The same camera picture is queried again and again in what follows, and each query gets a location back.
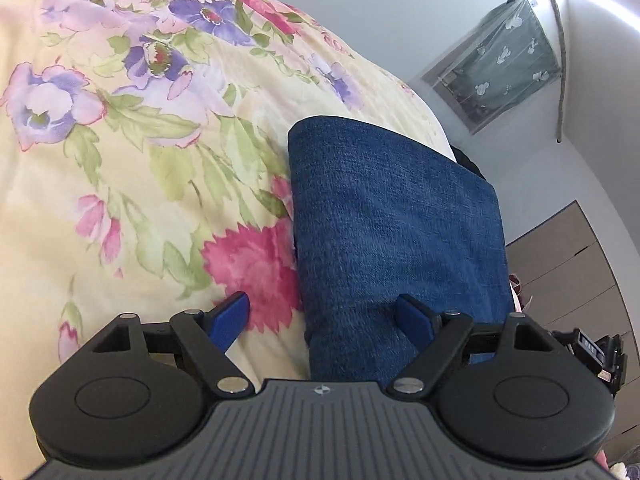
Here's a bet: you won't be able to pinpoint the brown wardrobe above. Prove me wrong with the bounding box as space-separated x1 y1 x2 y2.
505 200 640 343

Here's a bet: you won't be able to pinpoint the thin wall pipe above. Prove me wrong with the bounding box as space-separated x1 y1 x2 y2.
537 0 570 144

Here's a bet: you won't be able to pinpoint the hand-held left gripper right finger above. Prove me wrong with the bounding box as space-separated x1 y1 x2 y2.
385 294 558 399

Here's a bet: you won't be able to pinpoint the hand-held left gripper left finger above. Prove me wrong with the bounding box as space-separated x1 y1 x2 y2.
89 291 253 399

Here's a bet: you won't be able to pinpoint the grey-green printed window curtain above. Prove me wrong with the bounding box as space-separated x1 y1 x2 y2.
422 0 562 134

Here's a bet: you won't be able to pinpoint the floral bedspread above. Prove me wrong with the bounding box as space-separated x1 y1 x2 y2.
0 0 455 386

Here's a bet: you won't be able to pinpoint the black jacket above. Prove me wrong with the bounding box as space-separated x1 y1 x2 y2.
447 144 488 182

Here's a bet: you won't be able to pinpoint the blue denim pants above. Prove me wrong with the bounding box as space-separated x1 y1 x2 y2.
287 116 517 383

